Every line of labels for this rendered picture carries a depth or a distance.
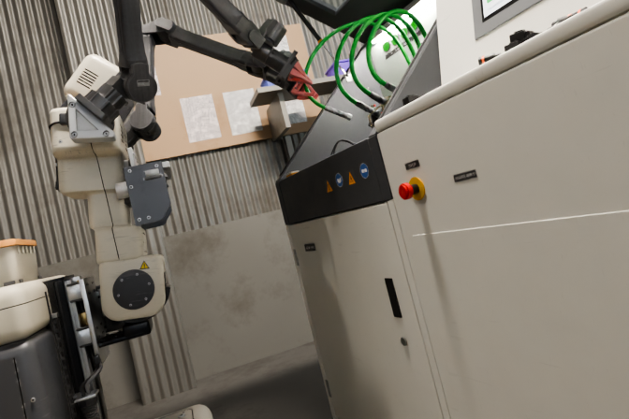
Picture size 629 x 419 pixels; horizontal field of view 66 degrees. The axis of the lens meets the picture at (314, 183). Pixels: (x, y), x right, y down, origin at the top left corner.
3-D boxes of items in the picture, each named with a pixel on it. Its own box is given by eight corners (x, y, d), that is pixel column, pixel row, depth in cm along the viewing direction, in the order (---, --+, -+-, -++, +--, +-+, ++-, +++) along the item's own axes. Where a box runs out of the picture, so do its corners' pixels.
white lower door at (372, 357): (332, 415, 169) (285, 226, 174) (338, 413, 170) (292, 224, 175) (459, 490, 111) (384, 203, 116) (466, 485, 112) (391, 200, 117)
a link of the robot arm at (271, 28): (230, 35, 145) (247, 36, 139) (251, 5, 147) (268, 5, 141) (256, 61, 153) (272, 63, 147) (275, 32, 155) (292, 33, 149)
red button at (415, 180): (398, 205, 105) (392, 182, 105) (413, 201, 107) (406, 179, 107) (413, 202, 100) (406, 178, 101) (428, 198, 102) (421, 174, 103)
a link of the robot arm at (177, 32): (160, 45, 182) (151, 25, 172) (168, 33, 184) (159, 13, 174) (264, 83, 176) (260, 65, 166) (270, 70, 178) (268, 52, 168)
